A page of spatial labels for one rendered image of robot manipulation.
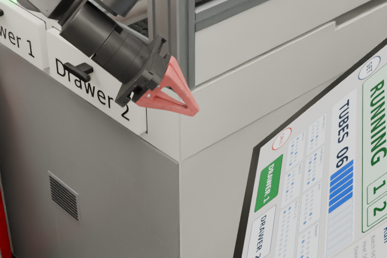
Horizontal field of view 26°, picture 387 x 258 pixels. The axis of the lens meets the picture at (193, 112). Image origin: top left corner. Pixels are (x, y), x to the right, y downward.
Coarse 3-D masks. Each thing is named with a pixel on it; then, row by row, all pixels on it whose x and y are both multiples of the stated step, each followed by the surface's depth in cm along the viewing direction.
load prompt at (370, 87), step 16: (368, 80) 110; (384, 80) 106; (368, 96) 107; (384, 96) 103; (368, 112) 104; (384, 112) 100; (368, 128) 101; (384, 128) 97; (368, 144) 98; (384, 144) 95; (368, 160) 96; (384, 160) 93; (368, 176) 93; (384, 176) 90; (368, 192) 91; (384, 192) 88; (368, 208) 89; (384, 208) 86; (368, 224) 87
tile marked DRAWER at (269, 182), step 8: (280, 160) 116; (264, 168) 119; (272, 168) 117; (280, 168) 114; (264, 176) 117; (272, 176) 115; (264, 184) 115; (272, 184) 113; (264, 192) 113; (272, 192) 111; (256, 200) 114; (264, 200) 112; (256, 208) 112
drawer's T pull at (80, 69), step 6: (66, 66) 158; (72, 66) 158; (78, 66) 158; (84, 66) 158; (90, 66) 158; (72, 72) 157; (78, 72) 156; (84, 72) 157; (90, 72) 158; (84, 78) 155
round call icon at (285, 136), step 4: (292, 124) 121; (288, 128) 121; (292, 128) 120; (280, 132) 123; (284, 132) 122; (288, 132) 120; (276, 136) 123; (280, 136) 122; (284, 136) 120; (288, 136) 119; (272, 140) 123; (276, 140) 122; (280, 140) 121; (284, 140) 120; (288, 140) 119; (272, 144) 122; (276, 144) 121; (280, 144) 120; (284, 144) 119; (272, 148) 121; (276, 148) 120; (272, 152) 120
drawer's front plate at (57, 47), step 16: (48, 32) 166; (48, 48) 169; (64, 48) 164; (96, 64) 157; (64, 80) 169; (96, 80) 159; (112, 80) 155; (96, 96) 162; (112, 96) 157; (112, 112) 159; (128, 112) 155; (144, 112) 153; (128, 128) 157; (144, 128) 155
